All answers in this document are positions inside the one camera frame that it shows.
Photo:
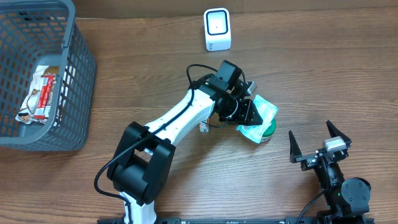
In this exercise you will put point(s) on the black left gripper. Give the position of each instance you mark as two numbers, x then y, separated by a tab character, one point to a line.
243	111

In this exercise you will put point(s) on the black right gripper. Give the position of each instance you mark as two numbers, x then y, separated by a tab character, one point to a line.
313	157

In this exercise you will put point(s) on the teal wet wipes pack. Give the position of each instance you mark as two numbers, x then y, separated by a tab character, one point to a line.
268	112

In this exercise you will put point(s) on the green lid jar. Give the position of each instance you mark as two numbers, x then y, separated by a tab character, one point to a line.
269	132

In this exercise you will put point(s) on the orange tissue pack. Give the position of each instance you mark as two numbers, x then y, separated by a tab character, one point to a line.
204	127

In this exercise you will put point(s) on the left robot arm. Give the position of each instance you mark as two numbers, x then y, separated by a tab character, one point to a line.
141	163

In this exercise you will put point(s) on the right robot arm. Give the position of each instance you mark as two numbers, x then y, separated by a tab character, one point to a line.
347	199

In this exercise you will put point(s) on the white barcode scanner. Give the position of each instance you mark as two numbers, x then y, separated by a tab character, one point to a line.
217	28

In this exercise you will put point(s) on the red white snack bar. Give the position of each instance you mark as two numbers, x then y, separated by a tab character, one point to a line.
46	86

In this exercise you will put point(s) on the white brown snack bag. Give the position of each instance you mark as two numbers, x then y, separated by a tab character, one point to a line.
26	112

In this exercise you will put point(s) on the grey plastic shopping basket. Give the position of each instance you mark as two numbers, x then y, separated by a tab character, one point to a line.
44	32

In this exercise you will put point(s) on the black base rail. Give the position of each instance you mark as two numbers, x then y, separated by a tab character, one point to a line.
286	220

